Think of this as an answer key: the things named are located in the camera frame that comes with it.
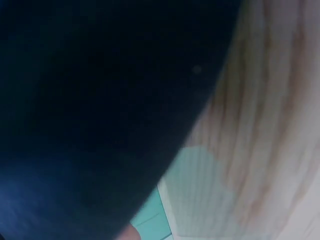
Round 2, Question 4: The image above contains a person's left hand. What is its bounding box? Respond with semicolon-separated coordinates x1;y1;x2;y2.
120;223;142;240

